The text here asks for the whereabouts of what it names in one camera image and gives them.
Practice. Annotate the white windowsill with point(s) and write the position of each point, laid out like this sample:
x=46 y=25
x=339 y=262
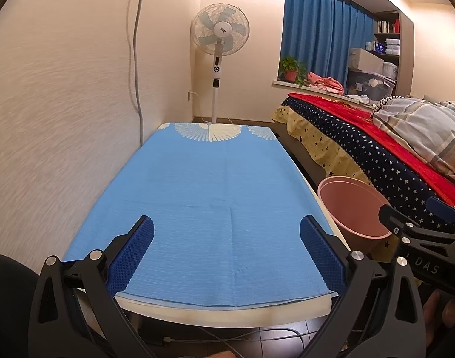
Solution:
x=287 y=84

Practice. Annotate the dark wall shelf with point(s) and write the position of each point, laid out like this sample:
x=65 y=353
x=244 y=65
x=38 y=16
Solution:
x=386 y=26

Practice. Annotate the person's right hand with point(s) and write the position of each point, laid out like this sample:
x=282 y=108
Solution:
x=443 y=317

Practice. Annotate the blue curtain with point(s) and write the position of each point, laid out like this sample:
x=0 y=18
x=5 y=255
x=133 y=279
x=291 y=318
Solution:
x=320 y=30

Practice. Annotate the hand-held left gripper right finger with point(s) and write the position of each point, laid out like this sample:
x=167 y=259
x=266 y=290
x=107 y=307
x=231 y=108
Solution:
x=320 y=253

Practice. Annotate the pink clothes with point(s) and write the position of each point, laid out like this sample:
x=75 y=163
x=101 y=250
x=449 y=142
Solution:
x=326 y=82

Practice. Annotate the blue table mat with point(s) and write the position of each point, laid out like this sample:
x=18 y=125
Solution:
x=212 y=194

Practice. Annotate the red blanket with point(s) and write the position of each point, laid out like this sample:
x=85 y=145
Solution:
x=346 y=113

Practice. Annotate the pink plastic bin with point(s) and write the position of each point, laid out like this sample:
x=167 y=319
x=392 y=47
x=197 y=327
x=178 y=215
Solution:
x=346 y=209

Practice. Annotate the white standing fan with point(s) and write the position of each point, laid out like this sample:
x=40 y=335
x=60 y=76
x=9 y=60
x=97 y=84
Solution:
x=220 y=30

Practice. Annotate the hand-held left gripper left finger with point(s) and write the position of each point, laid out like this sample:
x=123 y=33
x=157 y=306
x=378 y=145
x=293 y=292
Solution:
x=132 y=257

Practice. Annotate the dark rounded object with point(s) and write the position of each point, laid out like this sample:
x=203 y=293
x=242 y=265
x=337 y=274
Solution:
x=7 y=305

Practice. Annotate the grey striped quilt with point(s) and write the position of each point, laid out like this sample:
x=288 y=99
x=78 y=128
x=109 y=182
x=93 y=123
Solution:
x=425 y=130

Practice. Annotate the white cardboard box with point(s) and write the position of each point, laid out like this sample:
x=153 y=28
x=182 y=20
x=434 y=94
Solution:
x=365 y=59

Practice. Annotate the bed with star bedding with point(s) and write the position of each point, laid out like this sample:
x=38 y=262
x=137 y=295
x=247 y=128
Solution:
x=369 y=156

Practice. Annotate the bed with star blanket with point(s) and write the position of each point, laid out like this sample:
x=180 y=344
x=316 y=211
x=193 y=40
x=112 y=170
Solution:
x=313 y=138

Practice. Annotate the potted green plant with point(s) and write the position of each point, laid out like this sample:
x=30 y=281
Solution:
x=290 y=69

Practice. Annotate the clear storage box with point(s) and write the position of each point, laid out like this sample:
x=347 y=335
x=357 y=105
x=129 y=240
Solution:
x=369 y=85

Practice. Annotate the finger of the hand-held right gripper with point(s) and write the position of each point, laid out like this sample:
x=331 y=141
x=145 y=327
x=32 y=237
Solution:
x=441 y=207
x=399 y=222

